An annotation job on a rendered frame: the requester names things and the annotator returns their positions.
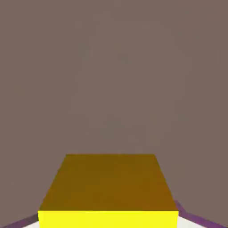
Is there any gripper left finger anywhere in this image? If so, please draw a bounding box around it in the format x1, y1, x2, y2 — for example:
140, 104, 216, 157
3, 213, 39, 228

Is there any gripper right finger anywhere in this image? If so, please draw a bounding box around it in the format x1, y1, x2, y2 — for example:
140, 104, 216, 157
174, 199, 228, 228

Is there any small yellow cube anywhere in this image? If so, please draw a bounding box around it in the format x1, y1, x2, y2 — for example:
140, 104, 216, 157
37, 154, 179, 228

